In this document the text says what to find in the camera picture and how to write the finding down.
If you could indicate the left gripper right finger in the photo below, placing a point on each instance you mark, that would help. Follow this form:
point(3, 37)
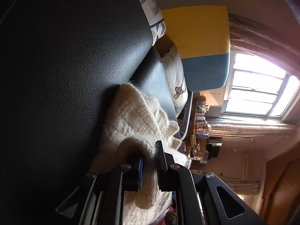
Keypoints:
point(201, 199)

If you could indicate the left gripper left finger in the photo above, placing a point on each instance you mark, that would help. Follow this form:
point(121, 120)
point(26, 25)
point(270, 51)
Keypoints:
point(99, 198)

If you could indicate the cream knitted sweater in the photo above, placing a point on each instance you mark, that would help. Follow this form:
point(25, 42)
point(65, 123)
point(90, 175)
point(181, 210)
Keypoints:
point(136, 120)

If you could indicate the black monitor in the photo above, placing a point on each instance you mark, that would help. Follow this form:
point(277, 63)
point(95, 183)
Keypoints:
point(213, 150)

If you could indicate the cluttered wooden table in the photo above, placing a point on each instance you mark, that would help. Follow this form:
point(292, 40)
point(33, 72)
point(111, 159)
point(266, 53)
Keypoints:
point(198, 131)

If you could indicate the bright barred window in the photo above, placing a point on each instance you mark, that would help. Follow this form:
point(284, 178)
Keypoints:
point(256, 87)

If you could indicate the deer print pillow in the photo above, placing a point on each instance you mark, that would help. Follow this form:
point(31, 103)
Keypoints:
point(175, 75)

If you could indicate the black leather ottoman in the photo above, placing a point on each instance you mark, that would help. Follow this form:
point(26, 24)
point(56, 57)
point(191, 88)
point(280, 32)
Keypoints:
point(62, 62)

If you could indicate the geometric pattern pillow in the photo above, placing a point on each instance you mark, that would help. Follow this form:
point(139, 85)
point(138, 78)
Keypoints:
point(155, 19)

